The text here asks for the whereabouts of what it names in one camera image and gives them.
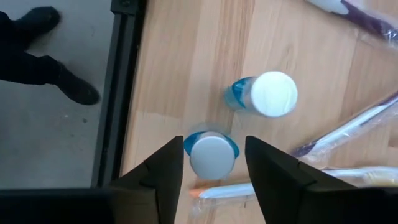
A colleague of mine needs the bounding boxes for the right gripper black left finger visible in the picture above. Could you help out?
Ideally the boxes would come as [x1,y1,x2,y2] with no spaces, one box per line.
[108,135,185,224]

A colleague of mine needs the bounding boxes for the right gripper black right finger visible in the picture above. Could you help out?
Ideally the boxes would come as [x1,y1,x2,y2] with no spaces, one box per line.
[244,135,357,224]

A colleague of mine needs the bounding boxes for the orange white toothbrush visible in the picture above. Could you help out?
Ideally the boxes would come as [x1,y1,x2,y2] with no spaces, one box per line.
[188,166,398,218]

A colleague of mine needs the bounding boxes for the teal mouthwash bottle white cap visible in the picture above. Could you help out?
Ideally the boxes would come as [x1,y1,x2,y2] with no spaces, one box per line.
[223,70,299,118]
[183,130,241,182]

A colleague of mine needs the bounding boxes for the purple white toothbrush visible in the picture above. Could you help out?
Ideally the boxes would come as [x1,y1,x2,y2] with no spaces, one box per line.
[306,0,398,44]
[290,91,398,164]

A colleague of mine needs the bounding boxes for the person's black shoe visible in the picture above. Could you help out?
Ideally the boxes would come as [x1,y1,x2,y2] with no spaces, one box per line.
[55,62,101,106]
[14,6,62,35]

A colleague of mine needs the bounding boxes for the black aluminium table frame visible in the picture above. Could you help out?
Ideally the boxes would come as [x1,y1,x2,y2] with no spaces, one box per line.
[91,0,147,188]

